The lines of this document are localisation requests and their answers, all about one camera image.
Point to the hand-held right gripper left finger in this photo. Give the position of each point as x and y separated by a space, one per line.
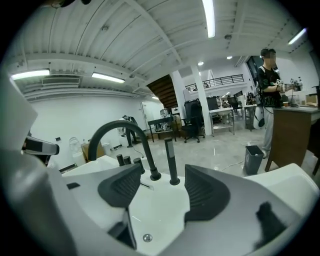
75 212

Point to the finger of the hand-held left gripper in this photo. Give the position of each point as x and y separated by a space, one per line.
42 146

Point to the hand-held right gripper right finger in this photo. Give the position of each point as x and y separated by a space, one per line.
225 230

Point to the black round shower head holder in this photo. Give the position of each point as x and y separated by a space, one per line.
175 182

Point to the white bathtub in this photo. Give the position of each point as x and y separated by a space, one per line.
160 200

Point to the black handheld shower head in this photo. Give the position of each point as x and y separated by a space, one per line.
171 160

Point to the chrome bathtub drain button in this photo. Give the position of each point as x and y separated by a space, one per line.
147 237

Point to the white floor fan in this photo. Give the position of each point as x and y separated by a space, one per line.
75 147

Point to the brown cardboard box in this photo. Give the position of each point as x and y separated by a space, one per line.
96 150

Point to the white bucket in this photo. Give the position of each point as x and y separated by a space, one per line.
106 149

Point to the black faucet knob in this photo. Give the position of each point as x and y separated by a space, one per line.
120 160
139 163
127 160

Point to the long ceiling light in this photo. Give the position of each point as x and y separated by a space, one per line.
108 77
208 17
297 36
30 74

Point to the grey trash bin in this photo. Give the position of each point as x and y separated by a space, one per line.
253 160

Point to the black curved faucet spout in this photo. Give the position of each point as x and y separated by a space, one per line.
117 126

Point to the white metal table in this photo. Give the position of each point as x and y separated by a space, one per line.
221 117

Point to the brown wooden cabinet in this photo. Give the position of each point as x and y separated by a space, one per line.
290 135

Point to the black office chair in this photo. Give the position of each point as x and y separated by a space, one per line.
193 117

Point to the black metal table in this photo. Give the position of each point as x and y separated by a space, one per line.
161 122

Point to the white square pillar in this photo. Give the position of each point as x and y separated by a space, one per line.
202 100

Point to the brown wooden staircase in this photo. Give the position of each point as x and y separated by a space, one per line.
163 91

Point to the black balcony railing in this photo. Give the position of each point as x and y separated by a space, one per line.
220 81

